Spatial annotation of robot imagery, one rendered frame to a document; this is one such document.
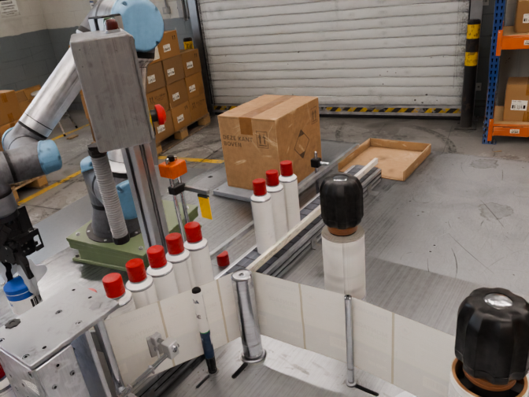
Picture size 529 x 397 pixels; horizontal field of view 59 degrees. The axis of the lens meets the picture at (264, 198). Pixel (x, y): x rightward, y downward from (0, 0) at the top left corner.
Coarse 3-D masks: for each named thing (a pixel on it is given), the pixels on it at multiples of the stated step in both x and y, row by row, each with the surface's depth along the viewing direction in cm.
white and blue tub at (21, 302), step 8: (16, 280) 114; (8, 288) 111; (16, 288) 111; (24, 288) 111; (8, 296) 111; (16, 296) 110; (24, 296) 111; (32, 296) 112; (40, 296) 116; (16, 304) 111; (24, 304) 112; (32, 304) 113; (16, 312) 112; (24, 312) 112
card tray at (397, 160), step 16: (368, 144) 200; (384, 144) 198; (400, 144) 194; (416, 144) 189; (352, 160) 189; (368, 160) 187; (384, 160) 185; (400, 160) 184; (416, 160) 174; (384, 176) 171; (400, 176) 169
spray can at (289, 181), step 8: (280, 168) 125; (288, 168) 124; (280, 176) 126; (288, 176) 125; (296, 176) 126; (288, 184) 125; (296, 184) 126; (288, 192) 126; (296, 192) 127; (288, 200) 127; (296, 200) 128; (288, 208) 128; (296, 208) 128; (288, 216) 129; (296, 216) 129; (288, 224) 130; (296, 224) 130
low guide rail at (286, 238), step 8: (376, 160) 166; (368, 168) 161; (360, 176) 156; (312, 216) 133; (304, 224) 130; (288, 232) 125; (296, 232) 127; (280, 240) 122; (288, 240) 124; (272, 248) 118; (280, 248) 121; (264, 256) 116; (256, 264) 113
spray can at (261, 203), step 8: (256, 184) 114; (264, 184) 115; (256, 192) 115; (264, 192) 116; (256, 200) 115; (264, 200) 115; (256, 208) 116; (264, 208) 116; (256, 216) 117; (264, 216) 117; (272, 216) 119; (256, 224) 119; (264, 224) 118; (272, 224) 119; (256, 232) 120; (264, 232) 119; (272, 232) 120; (264, 240) 120; (272, 240) 121; (264, 248) 121
